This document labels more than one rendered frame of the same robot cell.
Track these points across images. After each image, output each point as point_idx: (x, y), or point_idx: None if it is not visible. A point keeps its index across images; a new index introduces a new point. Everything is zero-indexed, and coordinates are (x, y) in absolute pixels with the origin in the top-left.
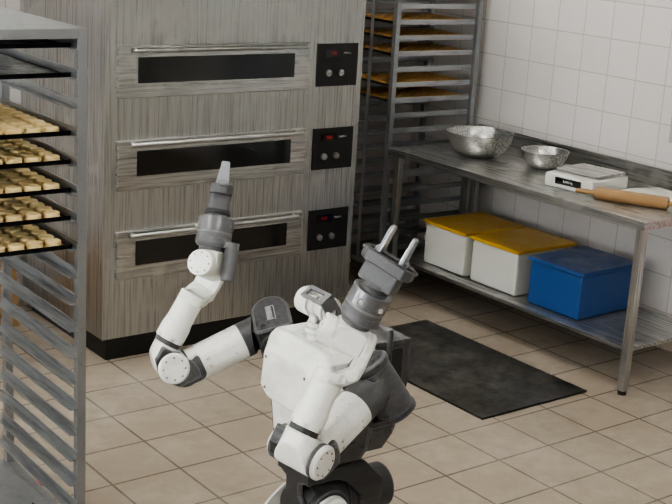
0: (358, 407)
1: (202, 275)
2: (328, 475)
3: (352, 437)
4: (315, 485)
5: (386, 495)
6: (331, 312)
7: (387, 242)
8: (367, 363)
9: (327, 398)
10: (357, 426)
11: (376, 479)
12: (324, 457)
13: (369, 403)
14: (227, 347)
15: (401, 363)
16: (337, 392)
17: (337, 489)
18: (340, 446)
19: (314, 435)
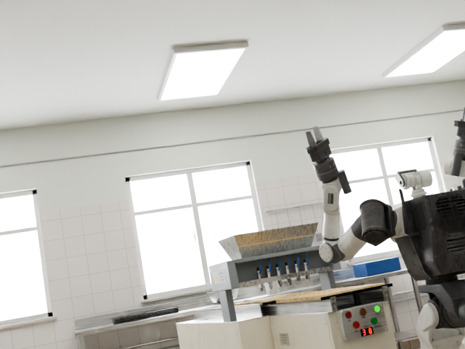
0: (349, 228)
1: (445, 174)
2: (425, 287)
3: (346, 244)
4: (435, 296)
5: (461, 315)
6: (399, 182)
7: (317, 135)
8: (323, 199)
9: (324, 219)
10: (347, 238)
11: (449, 299)
12: (322, 248)
13: (351, 226)
14: None
15: (423, 212)
16: (326, 216)
17: (434, 300)
18: (340, 248)
19: (324, 237)
